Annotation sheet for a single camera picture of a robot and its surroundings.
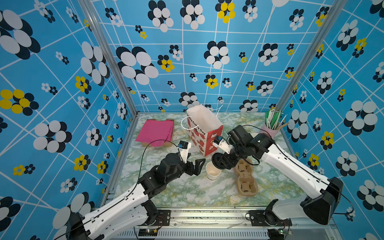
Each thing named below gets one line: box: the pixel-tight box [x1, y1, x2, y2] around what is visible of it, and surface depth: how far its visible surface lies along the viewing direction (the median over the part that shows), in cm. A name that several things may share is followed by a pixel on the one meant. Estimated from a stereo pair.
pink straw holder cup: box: [261, 122, 280, 139], surface depth 96 cm
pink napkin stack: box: [135, 119, 174, 147], surface depth 107 cm
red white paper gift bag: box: [186, 104, 224, 157], surface depth 89 cm
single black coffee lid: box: [211, 152, 227, 170], surface depth 73 cm
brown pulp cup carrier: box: [234, 159, 259, 197], surface depth 82 cm
